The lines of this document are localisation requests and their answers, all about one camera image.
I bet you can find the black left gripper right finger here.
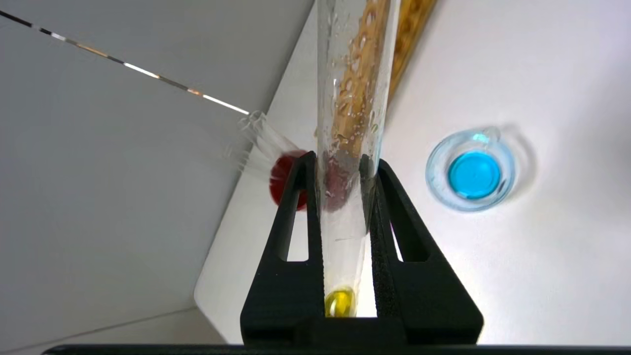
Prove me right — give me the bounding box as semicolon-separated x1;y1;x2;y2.
360;154;484;346

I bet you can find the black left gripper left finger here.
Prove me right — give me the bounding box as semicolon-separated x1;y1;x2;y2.
241;151;326;346

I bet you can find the test tube with yellow pigment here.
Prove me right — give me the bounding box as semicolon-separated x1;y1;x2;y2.
315;0;401;319

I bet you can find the empty glass test tube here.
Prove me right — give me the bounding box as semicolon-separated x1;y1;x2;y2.
226;138;284;171
242;111;302;156

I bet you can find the wooden test tube rack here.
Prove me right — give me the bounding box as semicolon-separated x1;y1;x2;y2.
335;0;438;143

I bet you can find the dark red cup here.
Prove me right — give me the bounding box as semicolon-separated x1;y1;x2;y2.
269;149;355;213

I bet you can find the clear glass beaker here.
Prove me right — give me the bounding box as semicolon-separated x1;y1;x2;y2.
425;126;518;213

